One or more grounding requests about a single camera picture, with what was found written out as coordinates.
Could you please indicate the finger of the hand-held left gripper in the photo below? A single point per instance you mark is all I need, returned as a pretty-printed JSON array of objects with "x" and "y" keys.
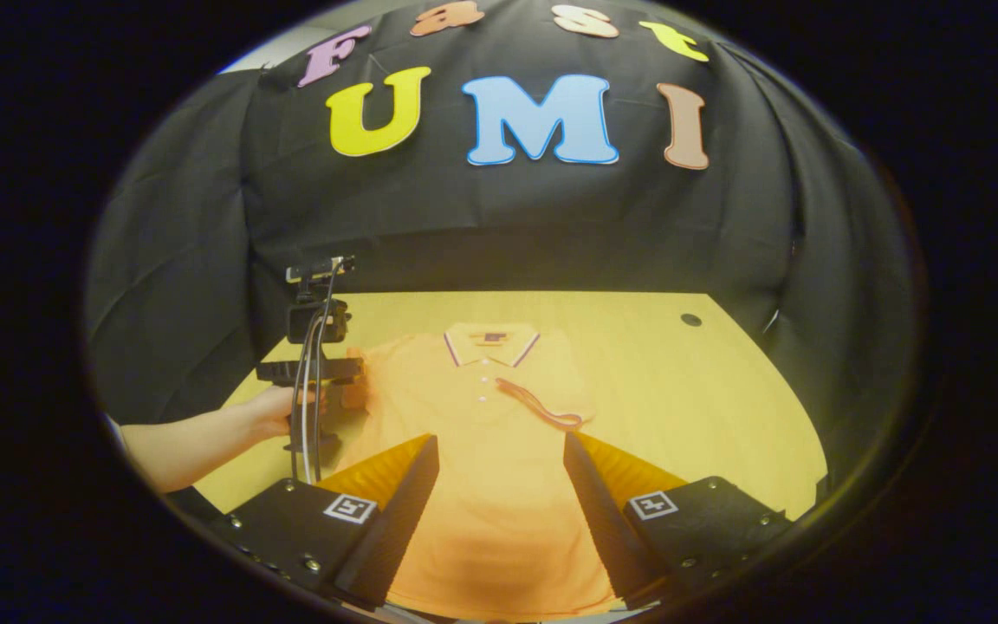
[{"x": 355, "y": 386}]

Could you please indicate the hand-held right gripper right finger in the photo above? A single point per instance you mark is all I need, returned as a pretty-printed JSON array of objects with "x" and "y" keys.
[{"x": 607, "y": 529}]

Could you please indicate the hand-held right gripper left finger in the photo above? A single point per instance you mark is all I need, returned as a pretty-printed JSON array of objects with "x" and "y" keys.
[{"x": 399, "y": 529}]

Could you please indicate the orange T-shirt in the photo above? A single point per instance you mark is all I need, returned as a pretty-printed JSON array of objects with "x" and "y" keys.
[{"x": 499, "y": 485}]

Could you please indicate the black backdrop cloth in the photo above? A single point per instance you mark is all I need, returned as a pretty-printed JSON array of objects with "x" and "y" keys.
[{"x": 464, "y": 225}]

